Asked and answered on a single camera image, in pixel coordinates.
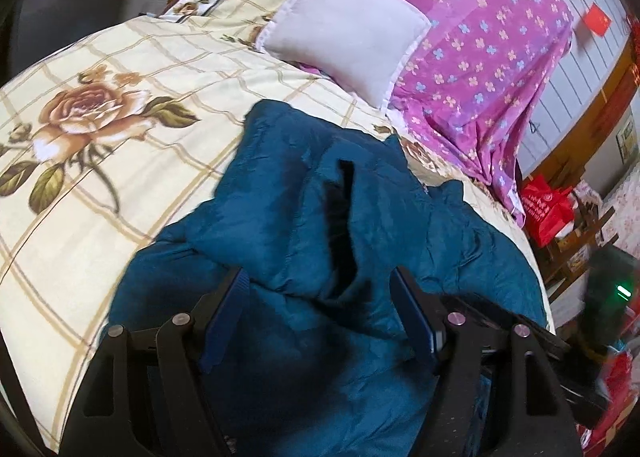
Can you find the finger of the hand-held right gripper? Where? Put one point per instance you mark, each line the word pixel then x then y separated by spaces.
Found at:
pixel 545 332

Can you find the red cloth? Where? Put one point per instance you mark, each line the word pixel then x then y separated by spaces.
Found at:
pixel 617 402

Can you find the wall calendar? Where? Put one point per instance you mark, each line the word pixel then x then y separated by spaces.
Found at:
pixel 629 139

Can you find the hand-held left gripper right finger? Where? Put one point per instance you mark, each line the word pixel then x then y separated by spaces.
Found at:
pixel 417 318

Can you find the pink floral curtain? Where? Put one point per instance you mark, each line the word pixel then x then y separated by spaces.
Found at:
pixel 622 217

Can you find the cream checked floral bed sheet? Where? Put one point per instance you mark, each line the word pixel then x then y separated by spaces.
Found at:
pixel 125 217

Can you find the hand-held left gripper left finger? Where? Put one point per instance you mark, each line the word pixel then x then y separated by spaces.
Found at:
pixel 225 318

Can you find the pink floral blanket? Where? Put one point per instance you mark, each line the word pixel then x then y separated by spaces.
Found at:
pixel 475 62

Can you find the wooden chair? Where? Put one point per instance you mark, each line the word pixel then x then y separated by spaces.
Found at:
pixel 580 257

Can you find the red wall envelope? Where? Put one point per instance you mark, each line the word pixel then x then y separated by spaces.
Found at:
pixel 599 19

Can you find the white square pillow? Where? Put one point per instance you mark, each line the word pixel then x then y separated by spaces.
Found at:
pixel 350 32

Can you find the red shopping bag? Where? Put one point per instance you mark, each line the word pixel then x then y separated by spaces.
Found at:
pixel 542 209

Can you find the teal puffer jacket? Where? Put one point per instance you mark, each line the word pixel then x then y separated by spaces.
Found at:
pixel 300 217

